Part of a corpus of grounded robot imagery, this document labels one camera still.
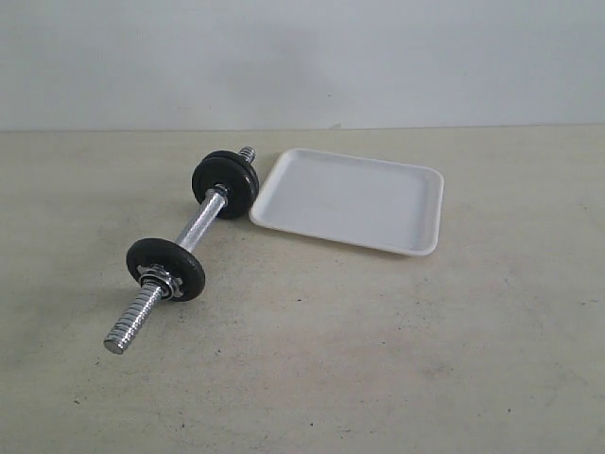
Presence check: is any black weight plate end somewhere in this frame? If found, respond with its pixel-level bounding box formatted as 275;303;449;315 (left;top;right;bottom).
190;157;251;222
126;237;206;302

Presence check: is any black weight plate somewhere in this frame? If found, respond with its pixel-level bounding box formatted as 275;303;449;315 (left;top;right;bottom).
203;150;260;218

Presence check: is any chrome threaded dumbbell bar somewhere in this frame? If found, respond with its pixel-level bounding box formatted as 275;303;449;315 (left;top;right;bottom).
103;147;256;355

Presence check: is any white plastic tray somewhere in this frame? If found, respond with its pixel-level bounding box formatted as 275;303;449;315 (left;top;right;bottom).
250;148;444;256

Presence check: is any chrome star collar nut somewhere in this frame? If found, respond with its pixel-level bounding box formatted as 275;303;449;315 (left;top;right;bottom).
136;264;183;300

